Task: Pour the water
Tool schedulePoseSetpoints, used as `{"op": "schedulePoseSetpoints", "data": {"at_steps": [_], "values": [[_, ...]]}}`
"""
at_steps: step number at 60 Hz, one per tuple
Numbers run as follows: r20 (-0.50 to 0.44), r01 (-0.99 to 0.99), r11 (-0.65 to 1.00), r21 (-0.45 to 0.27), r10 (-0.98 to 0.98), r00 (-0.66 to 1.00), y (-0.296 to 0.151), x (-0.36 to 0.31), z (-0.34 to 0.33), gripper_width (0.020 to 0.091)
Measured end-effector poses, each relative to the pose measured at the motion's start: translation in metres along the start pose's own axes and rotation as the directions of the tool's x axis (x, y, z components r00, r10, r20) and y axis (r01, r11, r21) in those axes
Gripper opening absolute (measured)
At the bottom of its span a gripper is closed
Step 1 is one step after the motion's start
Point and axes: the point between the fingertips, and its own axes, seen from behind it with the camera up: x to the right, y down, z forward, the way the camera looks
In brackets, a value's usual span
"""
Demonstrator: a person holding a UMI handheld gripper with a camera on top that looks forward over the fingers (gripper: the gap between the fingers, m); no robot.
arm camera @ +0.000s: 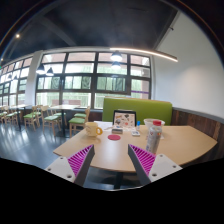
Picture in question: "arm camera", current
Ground flat round red coaster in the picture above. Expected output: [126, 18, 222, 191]
[107, 133, 122, 141]

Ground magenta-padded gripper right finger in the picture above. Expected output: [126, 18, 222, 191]
[127, 143, 184, 187]

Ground long curved ceiling light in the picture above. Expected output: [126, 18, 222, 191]
[109, 47, 179, 63]

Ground hanging pendant lamps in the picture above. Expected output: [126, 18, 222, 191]
[35, 49, 124, 76]

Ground red-capped clear drink bottle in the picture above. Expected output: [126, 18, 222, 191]
[145, 119, 163, 155]

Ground green upholstered bench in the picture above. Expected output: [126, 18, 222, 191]
[101, 96, 174, 127]

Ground wooden dining table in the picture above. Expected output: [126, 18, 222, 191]
[49, 104, 82, 138]

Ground cream mug with yellow handle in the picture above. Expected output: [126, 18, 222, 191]
[84, 121, 104, 138]

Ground wooden chairs with green seats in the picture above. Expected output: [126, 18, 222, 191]
[0, 104, 92, 138]

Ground small black box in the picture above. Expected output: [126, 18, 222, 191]
[111, 127, 124, 135]

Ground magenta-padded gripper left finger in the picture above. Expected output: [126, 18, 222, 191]
[44, 143, 96, 188]

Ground black tablet with stickers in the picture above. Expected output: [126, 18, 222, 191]
[112, 109, 137, 130]

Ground white bowl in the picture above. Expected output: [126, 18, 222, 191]
[143, 118, 166, 131]

